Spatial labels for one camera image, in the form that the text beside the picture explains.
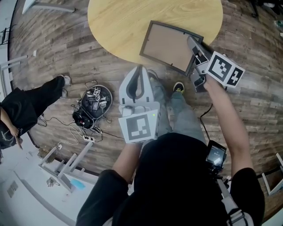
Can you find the white metal frame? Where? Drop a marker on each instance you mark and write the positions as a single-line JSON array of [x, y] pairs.
[[49, 5]]

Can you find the person's right leg grey jeans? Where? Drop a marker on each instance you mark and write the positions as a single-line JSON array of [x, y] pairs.
[[184, 114]]

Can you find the white power strip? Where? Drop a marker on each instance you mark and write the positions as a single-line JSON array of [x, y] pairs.
[[89, 138]]

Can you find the person's left leg grey jeans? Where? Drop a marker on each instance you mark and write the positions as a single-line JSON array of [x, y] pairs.
[[160, 103]]

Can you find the black chair base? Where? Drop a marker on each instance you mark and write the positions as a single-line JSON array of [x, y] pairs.
[[257, 7]]

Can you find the person's left forearm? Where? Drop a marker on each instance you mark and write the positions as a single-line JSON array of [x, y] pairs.
[[127, 160]]

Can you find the black chair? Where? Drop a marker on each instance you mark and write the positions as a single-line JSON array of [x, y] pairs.
[[4, 36]]

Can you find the person's black shoe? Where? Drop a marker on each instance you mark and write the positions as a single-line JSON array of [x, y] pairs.
[[178, 87], [153, 75]]

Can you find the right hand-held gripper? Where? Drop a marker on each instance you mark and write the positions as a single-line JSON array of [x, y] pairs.
[[223, 68]]

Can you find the spare gripper in case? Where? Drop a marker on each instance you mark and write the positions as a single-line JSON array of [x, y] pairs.
[[96, 91]]

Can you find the black open equipment case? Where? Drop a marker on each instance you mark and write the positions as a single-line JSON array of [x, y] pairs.
[[94, 106]]

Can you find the white metal rack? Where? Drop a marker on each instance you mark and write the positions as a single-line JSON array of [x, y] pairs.
[[6, 70]]

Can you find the person's right forearm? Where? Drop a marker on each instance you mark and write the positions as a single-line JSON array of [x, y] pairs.
[[230, 128]]

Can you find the white frame with black edge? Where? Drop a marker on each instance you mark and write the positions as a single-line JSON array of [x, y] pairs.
[[273, 183]]

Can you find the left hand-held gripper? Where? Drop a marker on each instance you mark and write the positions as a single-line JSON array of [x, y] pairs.
[[138, 125]]

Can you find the person's leg grey jeans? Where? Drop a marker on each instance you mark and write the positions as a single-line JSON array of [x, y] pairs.
[[184, 114], [160, 103]]

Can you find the person's black shirt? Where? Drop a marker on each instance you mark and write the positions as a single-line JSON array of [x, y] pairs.
[[172, 187]]

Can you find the black chest-mounted screen device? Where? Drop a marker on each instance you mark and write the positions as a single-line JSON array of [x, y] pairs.
[[215, 154]]

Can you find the person's right black shoe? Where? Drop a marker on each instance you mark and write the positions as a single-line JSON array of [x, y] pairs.
[[178, 87]]

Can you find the person's left black shoe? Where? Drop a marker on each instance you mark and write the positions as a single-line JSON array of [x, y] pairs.
[[153, 75]]

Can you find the blue cloth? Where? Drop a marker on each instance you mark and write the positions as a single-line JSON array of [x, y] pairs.
[[77, 184]]

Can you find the white plug adapter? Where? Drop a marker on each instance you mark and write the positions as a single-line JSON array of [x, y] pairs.
[[59, 145]]

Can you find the dark brown picture frame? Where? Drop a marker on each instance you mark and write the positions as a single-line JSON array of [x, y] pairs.
[[164, 47]]

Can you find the white overturned table frame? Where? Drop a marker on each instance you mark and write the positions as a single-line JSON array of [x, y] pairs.
[[66, 164]]

